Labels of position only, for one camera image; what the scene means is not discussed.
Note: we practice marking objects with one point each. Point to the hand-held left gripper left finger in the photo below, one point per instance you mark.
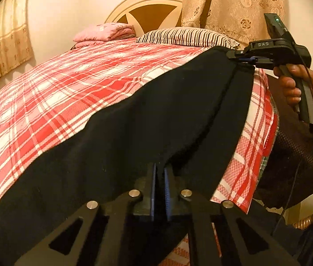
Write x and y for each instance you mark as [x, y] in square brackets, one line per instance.
[153, 191]

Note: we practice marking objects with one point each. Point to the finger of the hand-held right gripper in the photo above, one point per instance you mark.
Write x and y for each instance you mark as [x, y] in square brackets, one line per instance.
[238, 53]
[246, 60]

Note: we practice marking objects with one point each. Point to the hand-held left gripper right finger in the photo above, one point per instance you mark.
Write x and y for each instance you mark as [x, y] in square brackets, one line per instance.
[168, 191]

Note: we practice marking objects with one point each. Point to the black pants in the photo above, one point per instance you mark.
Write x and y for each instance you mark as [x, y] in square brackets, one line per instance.
[145, 110]

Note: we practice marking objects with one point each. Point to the person's right hand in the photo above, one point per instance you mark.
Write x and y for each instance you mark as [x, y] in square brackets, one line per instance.
[291, 88]

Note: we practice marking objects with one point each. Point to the beige floral curtain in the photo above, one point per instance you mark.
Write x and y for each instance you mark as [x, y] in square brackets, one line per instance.
[228, 2]

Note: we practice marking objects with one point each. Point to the striped pillow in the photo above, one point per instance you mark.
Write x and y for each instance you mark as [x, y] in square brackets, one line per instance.
[184, 36]

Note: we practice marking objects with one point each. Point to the green plaid mattress pad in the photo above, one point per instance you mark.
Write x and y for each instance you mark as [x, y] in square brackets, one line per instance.
[271, 144]

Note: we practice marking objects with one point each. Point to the cream wooden headboard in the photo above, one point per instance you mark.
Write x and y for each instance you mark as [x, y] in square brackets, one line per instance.
[145, 8]

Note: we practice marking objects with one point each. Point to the person's dark brown jacket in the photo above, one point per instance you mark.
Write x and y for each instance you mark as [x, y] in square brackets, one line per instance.
[292, 155]

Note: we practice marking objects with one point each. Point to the pink folded blanket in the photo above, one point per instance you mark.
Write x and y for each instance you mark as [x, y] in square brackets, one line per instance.
[103, 33]

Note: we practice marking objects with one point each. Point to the red plaid bed sheet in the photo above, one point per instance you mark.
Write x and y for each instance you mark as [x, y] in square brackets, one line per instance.
[62, 88]

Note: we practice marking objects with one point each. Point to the short beige window curtain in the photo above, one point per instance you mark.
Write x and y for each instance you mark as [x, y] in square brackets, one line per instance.
[4, 38]

